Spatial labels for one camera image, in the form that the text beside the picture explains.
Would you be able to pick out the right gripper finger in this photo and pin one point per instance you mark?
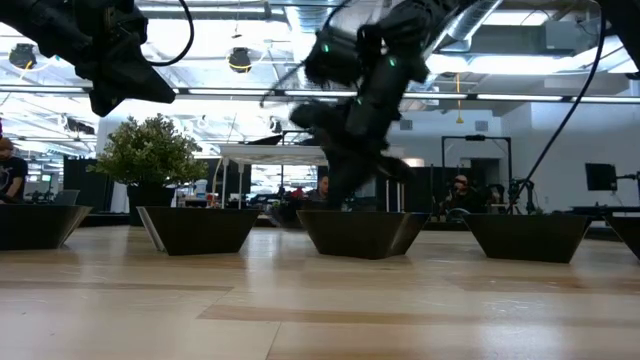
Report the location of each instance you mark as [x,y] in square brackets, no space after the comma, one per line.
[360,180]
[339,185]

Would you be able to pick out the black aluminium table frame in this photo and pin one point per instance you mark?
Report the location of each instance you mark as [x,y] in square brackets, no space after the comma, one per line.
[600,210]

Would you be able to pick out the green plant in black pot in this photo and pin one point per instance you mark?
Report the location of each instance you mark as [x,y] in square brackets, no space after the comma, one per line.
[150,150]

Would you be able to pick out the black stand frame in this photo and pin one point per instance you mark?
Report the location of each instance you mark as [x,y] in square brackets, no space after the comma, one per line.
[475,137]
[300,131]

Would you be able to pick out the black monitor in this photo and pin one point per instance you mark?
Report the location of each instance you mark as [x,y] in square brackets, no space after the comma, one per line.
[600,177]

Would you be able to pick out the black square wavy mini plate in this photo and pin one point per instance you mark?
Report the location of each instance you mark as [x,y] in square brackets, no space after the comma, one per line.
[627,232]
[200,230]
[362,235]
[40,227]
[530,240]

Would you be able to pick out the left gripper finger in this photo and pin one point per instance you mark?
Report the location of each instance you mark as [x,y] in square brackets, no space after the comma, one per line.
[140,87]
[107,106]

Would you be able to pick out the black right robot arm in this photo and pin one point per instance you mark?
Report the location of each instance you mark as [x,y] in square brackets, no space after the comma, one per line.
[380,70]

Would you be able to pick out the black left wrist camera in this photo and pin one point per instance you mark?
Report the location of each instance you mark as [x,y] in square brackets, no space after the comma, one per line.
[120,25]

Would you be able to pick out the long ceiling light strip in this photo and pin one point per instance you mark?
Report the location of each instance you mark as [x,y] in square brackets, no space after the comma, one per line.
[225,91]

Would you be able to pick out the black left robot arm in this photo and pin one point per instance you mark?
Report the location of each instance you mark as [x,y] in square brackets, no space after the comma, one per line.
[30,25]

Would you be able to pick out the black ceiling device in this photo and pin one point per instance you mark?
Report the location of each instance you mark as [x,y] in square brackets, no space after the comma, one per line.
[22,56]
[240,60]

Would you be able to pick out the smooth silver air duct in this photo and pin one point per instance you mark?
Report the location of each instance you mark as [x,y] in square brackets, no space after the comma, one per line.
[475,15]

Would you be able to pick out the person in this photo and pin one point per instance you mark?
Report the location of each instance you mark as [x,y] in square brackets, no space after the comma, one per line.
[460,195]
[322,189]
[11,172]

